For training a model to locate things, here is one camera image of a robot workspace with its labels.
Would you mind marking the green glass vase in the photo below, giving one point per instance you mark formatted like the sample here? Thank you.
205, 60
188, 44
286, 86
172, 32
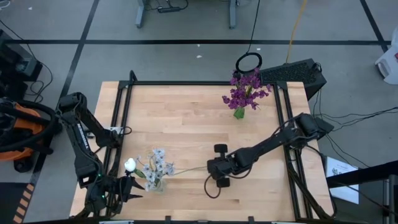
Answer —
238, 113

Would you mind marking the black metal beam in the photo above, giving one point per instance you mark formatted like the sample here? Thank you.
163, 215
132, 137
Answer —
367, 174

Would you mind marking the grey metal post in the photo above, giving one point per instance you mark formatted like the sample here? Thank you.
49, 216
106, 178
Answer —
392, 202

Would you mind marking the black computer tower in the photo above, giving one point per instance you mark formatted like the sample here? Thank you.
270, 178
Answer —
292, 73

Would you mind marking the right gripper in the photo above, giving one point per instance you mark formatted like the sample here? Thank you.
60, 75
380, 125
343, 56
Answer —
220, 167

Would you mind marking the black equipment box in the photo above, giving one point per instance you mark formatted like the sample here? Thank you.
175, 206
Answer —
15, 62

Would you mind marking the clear glass vase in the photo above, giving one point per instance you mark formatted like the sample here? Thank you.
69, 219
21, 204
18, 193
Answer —
161, 188

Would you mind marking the black mat orange stripes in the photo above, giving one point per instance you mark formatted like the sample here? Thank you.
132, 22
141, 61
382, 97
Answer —
23, 202

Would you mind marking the black metal table frame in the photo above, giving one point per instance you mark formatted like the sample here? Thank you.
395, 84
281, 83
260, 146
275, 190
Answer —
202, 83

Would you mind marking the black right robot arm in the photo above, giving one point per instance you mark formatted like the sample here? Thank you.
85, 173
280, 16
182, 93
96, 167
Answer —
273, 140

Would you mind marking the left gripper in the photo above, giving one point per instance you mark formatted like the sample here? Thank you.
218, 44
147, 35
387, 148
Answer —
116, 189

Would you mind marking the black power strip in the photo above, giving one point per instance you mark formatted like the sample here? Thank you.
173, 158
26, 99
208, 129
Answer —
169, 9

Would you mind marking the white blue-tipped artificial tulip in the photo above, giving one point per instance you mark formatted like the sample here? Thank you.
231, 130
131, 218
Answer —
192, 169

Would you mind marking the white paper sheet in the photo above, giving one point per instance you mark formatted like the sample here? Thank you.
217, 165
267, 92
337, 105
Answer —
337, 169

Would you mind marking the purple artificial flower bunch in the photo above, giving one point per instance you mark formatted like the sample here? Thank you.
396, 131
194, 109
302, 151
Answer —
255, 82
231, 102

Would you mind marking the white veined flower spray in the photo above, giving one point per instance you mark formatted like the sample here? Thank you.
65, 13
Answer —
160, 155

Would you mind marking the orange black vacuum cleaner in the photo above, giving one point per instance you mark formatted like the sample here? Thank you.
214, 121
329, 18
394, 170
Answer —
18, 146

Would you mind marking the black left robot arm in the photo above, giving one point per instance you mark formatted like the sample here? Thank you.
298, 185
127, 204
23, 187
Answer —
81, 143

